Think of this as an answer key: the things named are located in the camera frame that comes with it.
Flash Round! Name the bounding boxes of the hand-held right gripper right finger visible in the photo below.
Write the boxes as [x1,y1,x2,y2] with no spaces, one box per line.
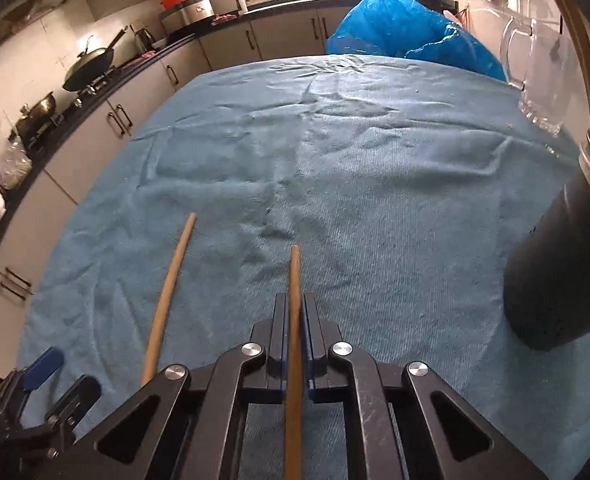
[301,294,550,480]

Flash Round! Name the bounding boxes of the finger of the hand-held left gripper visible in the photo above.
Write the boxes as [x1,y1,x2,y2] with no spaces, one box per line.
[22,347,66,392]
[45,375,102,444]

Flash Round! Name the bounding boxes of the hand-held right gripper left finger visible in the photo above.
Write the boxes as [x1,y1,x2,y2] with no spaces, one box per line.
[35,292,290,480]

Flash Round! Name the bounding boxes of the black chopstick holder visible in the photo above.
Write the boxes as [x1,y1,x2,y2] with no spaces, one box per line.
[504,142,590,353]

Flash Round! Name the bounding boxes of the blue towel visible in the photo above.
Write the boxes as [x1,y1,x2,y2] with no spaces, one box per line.
[17,55,590,480]

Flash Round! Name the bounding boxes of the grey kitchen cabinets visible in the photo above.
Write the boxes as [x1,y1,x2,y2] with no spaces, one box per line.
[0,0,456,376]

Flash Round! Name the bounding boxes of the clear plastic bag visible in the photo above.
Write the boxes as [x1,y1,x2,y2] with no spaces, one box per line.
[0,137,34,191]

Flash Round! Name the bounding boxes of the dark cooking pot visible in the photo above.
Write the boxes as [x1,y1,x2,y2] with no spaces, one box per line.
[15,91,59,144]

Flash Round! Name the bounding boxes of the black wok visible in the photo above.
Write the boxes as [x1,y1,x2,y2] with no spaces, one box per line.
[62,26,128,92]

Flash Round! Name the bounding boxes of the blue plastic bag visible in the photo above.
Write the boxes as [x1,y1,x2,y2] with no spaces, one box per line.
[326,0,508,83]

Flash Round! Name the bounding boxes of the steel cooker with red lid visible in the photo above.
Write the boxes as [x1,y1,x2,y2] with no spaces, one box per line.
[158,0,214,29]

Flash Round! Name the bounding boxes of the clear glass mug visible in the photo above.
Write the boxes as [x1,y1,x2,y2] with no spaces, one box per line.
[499,7,583,137]

